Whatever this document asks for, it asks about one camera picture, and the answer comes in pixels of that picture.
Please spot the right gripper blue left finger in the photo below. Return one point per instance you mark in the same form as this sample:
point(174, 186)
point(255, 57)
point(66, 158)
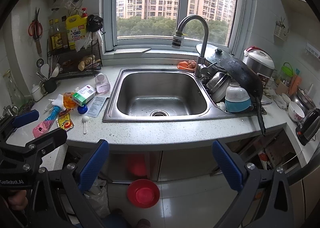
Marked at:
point(90, 165)

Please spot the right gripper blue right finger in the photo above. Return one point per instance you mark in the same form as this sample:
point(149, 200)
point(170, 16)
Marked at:
point(230, 164)

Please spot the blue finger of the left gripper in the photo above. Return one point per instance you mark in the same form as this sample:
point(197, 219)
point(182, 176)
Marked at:
point(25, 119)
point(48, 142)

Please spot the yellow yeast packet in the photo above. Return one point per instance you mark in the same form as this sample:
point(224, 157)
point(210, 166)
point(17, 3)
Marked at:
point(64, 122)

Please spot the pink blue plastic wrapper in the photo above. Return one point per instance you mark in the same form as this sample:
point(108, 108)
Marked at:
point(43, 127)

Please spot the white plastic spoon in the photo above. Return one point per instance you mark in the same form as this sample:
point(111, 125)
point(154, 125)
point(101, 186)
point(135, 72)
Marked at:
point(85, 120)

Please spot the orange sauce packet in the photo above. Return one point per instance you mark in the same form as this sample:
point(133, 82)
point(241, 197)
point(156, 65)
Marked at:
point(68, 101)

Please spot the blue bottle cap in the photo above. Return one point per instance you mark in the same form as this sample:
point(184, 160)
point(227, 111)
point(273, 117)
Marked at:
point(82, 109)

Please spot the paper instruction leaflet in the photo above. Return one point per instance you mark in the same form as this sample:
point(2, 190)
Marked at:
point(96, 106)

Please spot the green white medicine box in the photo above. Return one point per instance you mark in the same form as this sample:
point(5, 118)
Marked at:
point(84, 95)

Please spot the clear pink liquid bottle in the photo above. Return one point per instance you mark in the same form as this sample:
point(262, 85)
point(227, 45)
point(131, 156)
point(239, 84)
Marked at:
point(102, 83)

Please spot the red plastic trash bucket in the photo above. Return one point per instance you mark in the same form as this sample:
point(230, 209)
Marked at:
point(143, 193)

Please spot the chrome kitchen faucet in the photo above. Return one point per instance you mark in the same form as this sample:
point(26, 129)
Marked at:
point(201, 70)

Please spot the person left hand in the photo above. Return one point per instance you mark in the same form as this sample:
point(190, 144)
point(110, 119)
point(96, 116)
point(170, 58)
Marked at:
point(17, 200)

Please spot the small steel teapot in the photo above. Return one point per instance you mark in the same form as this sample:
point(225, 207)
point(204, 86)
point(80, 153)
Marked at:
point(10, 111)

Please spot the glass carafe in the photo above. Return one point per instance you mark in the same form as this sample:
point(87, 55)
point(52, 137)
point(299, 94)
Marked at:
point(16, 96)

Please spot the white small teapot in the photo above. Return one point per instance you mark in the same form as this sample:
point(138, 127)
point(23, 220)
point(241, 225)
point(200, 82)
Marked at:
point(36, 93)

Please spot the black utensil mug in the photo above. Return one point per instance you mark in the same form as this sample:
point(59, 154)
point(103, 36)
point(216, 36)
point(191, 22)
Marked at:
point(48, 86)

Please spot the stainless steel sink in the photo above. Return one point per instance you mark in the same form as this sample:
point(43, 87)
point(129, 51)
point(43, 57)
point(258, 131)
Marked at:
point(150, 95)

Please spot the ginger root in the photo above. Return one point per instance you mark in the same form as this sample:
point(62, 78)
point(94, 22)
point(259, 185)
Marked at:
point(86, 62)

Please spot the white blue bowl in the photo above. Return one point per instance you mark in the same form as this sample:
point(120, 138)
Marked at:
point(236, 99)

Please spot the black electric kettle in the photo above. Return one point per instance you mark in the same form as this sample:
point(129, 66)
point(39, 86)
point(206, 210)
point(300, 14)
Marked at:
point(309, 127)

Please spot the white floral bowl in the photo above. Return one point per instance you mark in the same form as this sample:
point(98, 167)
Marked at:
point(295, 112)

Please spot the stainless steel pot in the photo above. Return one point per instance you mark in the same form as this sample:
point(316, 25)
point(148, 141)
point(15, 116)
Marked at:
point(217, 86)

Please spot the black frying pan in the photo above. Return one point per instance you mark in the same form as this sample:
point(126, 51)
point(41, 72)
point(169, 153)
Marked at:
point(249, 80)

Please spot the yellow detergent bottle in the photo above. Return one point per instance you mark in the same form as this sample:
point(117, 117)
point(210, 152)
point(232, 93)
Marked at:
point(76, 29)

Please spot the white rice cooker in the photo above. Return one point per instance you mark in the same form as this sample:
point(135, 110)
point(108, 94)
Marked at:
point(260, 62)

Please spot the orange sink cloth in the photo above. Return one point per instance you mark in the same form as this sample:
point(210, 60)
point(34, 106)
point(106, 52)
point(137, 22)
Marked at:
point(187, 65)

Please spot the glass pot lid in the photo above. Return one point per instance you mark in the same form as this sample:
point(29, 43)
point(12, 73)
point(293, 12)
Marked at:
point(212, 54)

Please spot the black wire rack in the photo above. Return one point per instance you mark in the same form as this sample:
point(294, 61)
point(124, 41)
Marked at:
point(67, 60)

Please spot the red handled scissors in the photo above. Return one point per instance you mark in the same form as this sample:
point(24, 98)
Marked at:
point(35, 31)

